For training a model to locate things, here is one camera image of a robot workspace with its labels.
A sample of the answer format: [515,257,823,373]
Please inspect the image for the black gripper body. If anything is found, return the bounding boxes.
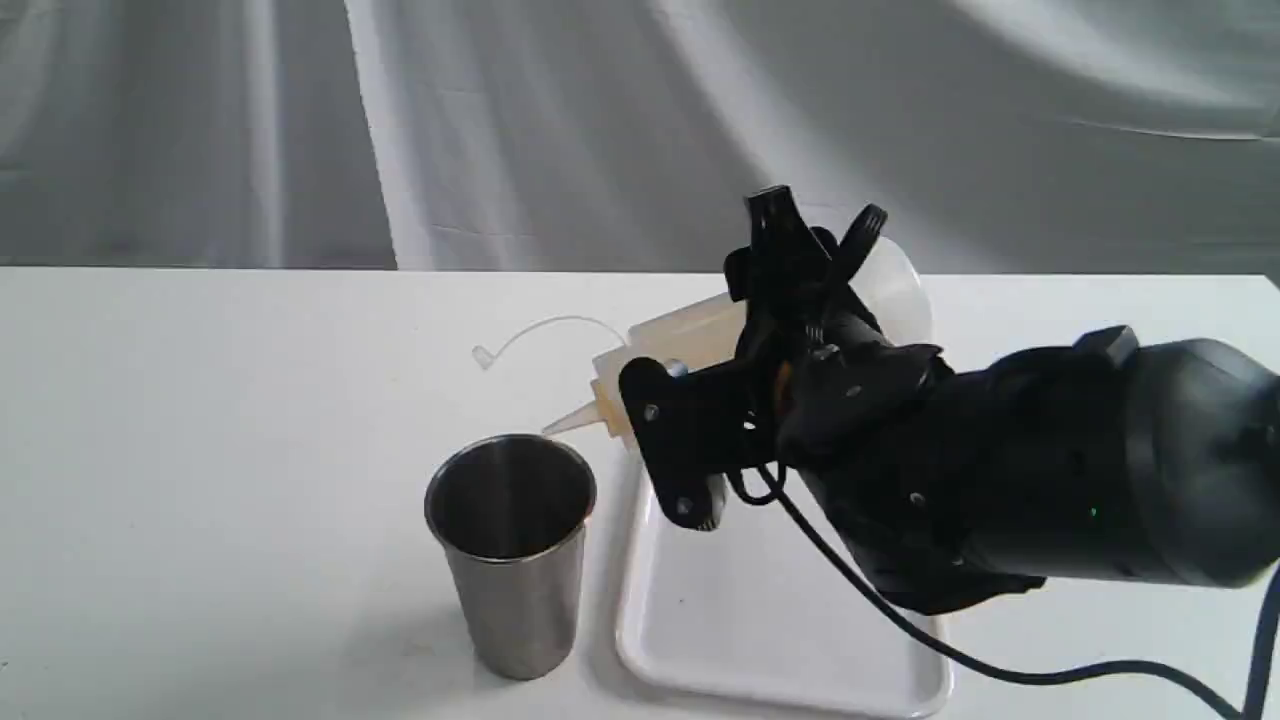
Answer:
[739,290,946,471]

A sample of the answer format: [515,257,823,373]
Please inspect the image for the translucent plastic squeeze bottle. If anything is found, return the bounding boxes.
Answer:
[540,237,933,448]

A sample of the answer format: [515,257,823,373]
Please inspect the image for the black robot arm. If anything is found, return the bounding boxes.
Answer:
[724,186,1277,615]

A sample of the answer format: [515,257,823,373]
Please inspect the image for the stainless steel cup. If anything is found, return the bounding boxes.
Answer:
[422,434,596,682]

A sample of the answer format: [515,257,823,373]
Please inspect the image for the grey fabric backdrop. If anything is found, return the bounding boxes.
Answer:
[1,1,1279,278]

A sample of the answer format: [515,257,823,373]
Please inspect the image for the white rectangular plastic tray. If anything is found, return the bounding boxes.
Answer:
[614,473,954,719]

